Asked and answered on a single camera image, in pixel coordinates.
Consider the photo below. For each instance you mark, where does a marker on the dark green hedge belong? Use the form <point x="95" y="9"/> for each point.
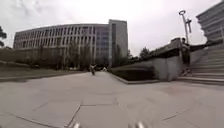
<point x="133" y="73"/>

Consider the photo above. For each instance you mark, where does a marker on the grey stone slab pavement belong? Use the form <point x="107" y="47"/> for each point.
<point x="100" y="96"/>

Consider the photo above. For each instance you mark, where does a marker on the curved grey office building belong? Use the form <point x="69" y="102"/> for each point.
<point x="66" y="38"/>

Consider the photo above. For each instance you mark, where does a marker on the row of bare trees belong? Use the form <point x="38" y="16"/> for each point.
<point x="50" y="56"/>

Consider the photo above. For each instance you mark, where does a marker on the robot's own part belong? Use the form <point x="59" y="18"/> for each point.
<point x="140" y="125"/>
<point x="76" y="125"/>

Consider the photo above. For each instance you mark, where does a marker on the grass strip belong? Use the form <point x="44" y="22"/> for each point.
<point x="30" y="71"/>

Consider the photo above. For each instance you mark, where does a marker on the grey stone stairs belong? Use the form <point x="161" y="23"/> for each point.
<point x="206" y="66"/>

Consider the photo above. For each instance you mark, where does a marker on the grey building with ledges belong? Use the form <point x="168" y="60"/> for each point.
<point x="211" y="21"/>

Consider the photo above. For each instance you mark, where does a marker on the dark tree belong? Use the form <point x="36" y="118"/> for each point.
<point x="2" y="36"/>

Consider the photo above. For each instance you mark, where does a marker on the grey concrete wall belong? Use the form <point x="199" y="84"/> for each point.
<point x="163" y="65"/>

